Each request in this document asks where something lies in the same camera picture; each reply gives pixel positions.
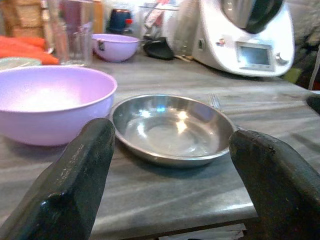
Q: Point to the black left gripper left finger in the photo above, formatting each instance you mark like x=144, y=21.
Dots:
x=72, y=180

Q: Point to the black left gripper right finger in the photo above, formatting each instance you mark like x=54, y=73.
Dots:
x=280, y=182

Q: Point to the large lilac plastic bowl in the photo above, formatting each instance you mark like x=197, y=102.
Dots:
x=50, y=105

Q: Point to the black right gripper tip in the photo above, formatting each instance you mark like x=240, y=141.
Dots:
x=314, y=103

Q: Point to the silver metal fork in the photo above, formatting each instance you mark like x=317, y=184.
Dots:
x=215, y=101

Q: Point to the stainless steel shallow plate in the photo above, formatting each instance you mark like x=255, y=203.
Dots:
x=172, y=130

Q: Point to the pale green plate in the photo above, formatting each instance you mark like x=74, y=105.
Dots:
x=17, y=62

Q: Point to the orange plastic bag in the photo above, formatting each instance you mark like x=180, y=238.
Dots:
x=25, y=48

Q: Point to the small lilac plastic bowl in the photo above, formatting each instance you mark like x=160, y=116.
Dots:
x=117, y=47

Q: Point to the clear drinking glass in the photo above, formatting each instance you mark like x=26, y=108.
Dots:
x=72, y=32

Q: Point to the white kitchen food processor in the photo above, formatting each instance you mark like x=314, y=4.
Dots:
x=245, y=35

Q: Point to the black curved plastic scoop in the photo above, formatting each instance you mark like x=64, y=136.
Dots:
x=160, y=48

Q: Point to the wooden woven basket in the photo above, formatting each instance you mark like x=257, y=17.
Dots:
x=22, y=17

